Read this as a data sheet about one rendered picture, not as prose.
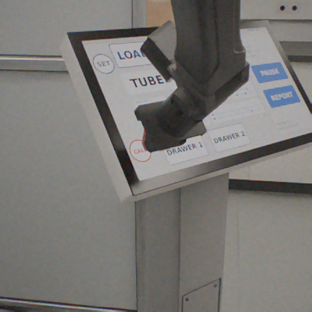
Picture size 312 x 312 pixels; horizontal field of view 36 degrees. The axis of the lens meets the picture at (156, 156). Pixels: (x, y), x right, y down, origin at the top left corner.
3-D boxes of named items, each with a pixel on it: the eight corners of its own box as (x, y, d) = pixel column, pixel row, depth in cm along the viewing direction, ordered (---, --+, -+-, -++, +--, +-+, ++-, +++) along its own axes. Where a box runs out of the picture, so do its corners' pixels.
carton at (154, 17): (193, 41, 333) (195, -2, 324) (190, 47, 304) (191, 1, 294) (136, 40, 339) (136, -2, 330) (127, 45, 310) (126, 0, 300)
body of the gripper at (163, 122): (131, 111, 69) (153, 86, 63) (184, 100, 75) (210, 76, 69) (147, 151, 68) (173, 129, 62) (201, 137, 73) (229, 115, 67)
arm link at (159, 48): (192, 113, 54) (250, 67, 54) (129, 35, 54) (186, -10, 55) (181, 127, 66) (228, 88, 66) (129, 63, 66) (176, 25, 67)
